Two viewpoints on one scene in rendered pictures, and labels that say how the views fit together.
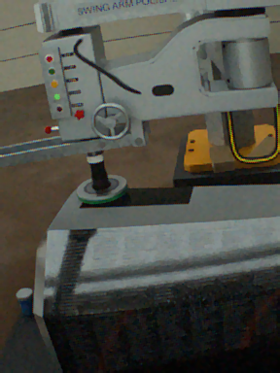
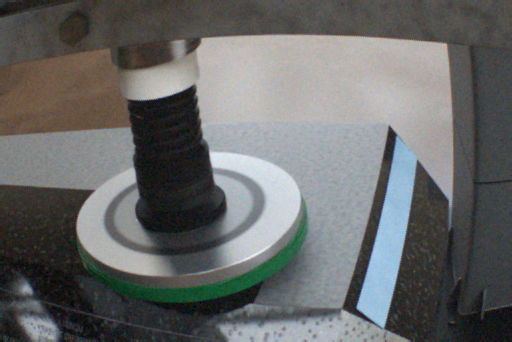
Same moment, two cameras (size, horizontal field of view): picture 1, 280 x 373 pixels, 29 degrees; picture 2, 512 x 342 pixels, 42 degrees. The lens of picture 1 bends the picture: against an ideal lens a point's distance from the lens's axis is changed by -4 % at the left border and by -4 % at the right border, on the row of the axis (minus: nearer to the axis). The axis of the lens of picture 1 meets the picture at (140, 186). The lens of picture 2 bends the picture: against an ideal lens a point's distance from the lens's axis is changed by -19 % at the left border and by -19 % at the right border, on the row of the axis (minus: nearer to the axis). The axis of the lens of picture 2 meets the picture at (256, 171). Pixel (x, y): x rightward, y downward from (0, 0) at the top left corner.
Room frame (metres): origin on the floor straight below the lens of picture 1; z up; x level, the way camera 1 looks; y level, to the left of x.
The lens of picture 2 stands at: (2.76, 0.24, 1.26)
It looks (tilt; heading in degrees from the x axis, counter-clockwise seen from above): 28 degrees down; 181
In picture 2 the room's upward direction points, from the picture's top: 7 degrees counter-clockwise
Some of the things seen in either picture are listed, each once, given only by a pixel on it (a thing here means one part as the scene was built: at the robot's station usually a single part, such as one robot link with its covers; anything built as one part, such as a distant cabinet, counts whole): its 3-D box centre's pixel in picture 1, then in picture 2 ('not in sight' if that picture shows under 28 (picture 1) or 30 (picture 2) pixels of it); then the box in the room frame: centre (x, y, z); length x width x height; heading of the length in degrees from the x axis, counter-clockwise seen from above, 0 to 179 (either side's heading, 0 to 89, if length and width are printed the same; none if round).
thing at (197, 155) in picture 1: (231, 146); not in sight; (2.70, -0.51, 0.76); 0.49 x 0.49 x 0.05; 77
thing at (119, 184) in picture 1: (101, 186); (180, 214); (2.16, 0.16, 0.91); 0.21 x 0.21 x 0.01
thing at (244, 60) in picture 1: (246, 58); not in sight; (2.05, -0.49, 1.39); 0.19 x 0.19 x 0.20
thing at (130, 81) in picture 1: (180, 76); not in sight; (2.08, -0.23, 1.35); 0.74 x 0.23 x 0.49; 81
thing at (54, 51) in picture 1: (55, 83); not in sight; (2.06, 0.25, 1.41); 0.08 x 0.03 x 0.28; 81
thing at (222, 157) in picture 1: (222, 158); not in sight; (2.47, -0.41, 0.81); 0.20 x 0.10 x 0.05; 175
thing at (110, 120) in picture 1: (112, 118); not in sight; (2.02, 0.06, 1.24); 0.15 x 0.10 x 0.15; 81
